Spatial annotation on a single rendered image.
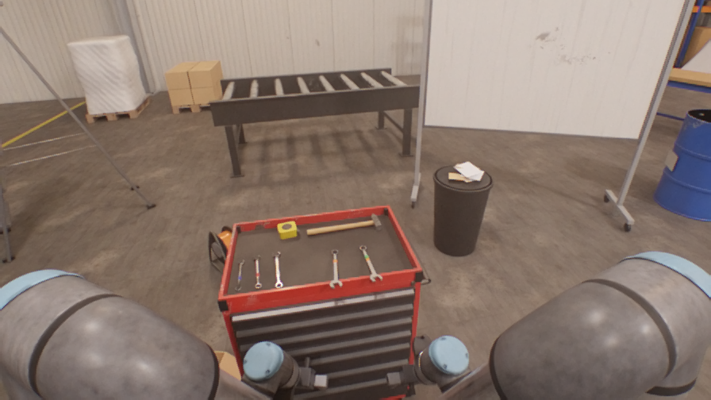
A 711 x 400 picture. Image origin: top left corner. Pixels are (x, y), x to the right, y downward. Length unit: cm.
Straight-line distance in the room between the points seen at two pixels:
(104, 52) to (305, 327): 659
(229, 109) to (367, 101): 155
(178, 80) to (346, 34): 402
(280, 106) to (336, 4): 524
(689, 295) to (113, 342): 59
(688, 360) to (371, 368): 129
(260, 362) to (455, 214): 199
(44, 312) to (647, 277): 64
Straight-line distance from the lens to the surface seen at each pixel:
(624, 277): 50
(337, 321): 140
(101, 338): 45
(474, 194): 261
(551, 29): 329
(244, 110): 410
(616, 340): 44
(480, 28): 321
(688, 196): 434
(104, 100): 764
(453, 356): 97
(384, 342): 157
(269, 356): 97
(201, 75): 711
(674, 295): 51
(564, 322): 44
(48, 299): 51
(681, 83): 649
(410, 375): 115
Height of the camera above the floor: 184
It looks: 27 degrees down
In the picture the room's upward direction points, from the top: 1 degrees counter-clockwise
